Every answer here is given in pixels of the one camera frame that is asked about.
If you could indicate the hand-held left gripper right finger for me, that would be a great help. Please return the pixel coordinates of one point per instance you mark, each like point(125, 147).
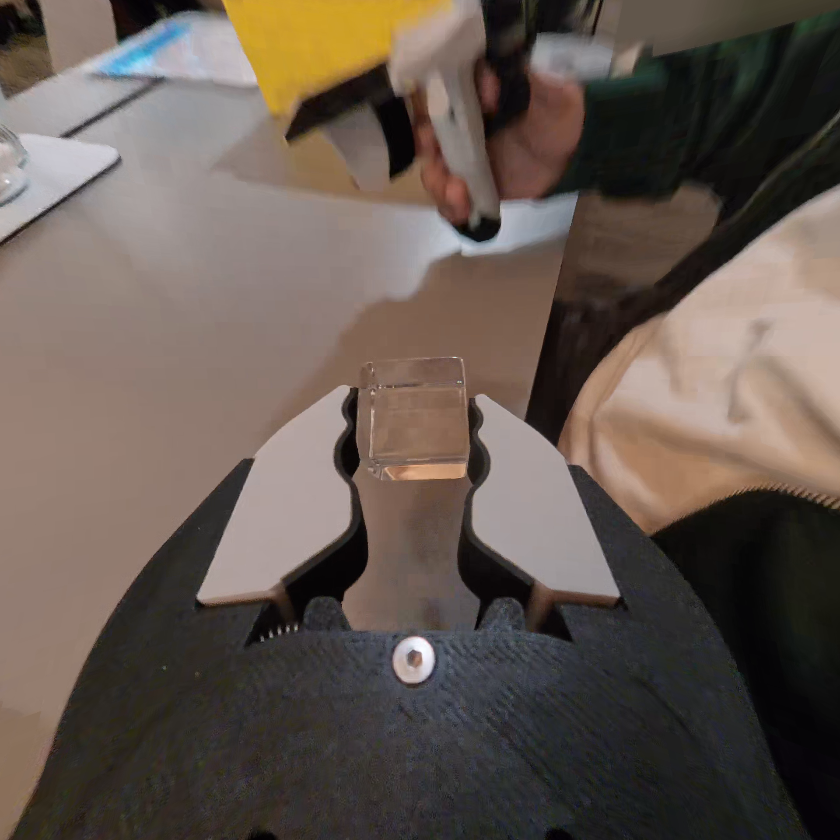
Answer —
point(544, 518)

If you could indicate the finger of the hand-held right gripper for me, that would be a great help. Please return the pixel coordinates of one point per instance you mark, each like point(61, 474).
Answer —
point(358, 154)

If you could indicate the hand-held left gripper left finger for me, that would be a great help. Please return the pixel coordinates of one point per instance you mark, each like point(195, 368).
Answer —
point(282, 512)

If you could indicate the clear acrylic cube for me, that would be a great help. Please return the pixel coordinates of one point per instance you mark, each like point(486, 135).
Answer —
point(417, 426)

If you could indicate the person's right forearm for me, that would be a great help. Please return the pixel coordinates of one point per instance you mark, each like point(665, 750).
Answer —
point(689, 118)

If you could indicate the person's right hand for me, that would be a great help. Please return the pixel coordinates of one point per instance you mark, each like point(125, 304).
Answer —
point(544, 144)

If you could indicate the yellow plastic bin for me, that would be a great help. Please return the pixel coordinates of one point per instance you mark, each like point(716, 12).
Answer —
point(328, 46)

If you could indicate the blue and white packet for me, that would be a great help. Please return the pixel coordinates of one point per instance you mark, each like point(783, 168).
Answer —
point(170, 52)

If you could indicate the person's white shirt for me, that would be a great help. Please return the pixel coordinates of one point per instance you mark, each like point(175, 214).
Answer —
point(722, 394)

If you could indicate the person's dark green jacket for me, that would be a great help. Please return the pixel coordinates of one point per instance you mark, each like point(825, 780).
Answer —
point(754, 623)

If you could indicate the white mat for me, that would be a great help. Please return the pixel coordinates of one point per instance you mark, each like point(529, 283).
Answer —
point(59, 170)

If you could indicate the clear glass jar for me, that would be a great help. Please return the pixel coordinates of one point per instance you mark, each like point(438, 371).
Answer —
point(12, 164)

